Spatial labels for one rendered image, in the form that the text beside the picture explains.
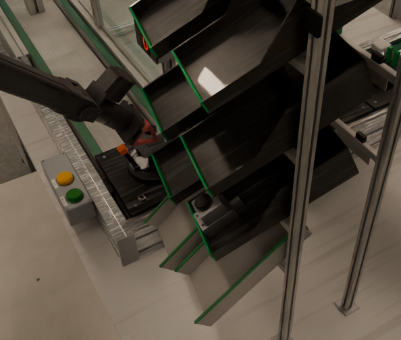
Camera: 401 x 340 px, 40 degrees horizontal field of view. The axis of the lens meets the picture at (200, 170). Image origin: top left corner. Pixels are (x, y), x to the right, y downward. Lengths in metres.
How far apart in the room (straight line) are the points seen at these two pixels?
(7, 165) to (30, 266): 1.65
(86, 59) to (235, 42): 1.23
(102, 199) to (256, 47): 0.75
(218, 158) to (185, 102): 0.14
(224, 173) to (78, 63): 1.19
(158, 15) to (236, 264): 0.49
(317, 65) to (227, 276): 0.53
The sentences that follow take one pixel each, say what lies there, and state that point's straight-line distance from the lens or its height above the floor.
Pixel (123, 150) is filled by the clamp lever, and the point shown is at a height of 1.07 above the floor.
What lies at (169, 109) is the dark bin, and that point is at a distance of 0.96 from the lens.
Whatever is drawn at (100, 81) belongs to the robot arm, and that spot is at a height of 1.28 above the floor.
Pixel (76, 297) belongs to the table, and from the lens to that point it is 1.35.
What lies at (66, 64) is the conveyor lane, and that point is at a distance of 1.96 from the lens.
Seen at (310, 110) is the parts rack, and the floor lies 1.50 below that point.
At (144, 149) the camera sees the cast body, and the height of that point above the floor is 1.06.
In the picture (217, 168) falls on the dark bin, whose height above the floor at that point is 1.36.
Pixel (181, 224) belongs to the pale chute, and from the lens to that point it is 1.20.
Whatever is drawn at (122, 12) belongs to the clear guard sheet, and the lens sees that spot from 1.75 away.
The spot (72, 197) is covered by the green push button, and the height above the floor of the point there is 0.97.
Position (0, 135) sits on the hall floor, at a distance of 3.25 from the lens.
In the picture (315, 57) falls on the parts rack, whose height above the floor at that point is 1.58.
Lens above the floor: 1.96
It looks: 45 degrees down
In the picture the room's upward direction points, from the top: 4 degrees counter-clockwise
